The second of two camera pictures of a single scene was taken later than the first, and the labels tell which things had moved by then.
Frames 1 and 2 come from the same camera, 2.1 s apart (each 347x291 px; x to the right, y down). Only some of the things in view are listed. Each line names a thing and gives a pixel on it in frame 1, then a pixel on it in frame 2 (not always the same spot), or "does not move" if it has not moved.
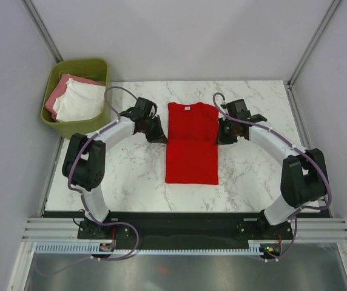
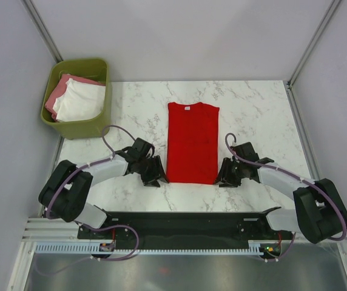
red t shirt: [192, 143] does not move
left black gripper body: [152, 130] to [150, 170]
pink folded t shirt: [51, 102] does not move
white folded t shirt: [81, 102] does not move
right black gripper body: [227, 134] to [232, 172]
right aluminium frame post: [334, 5] does not move
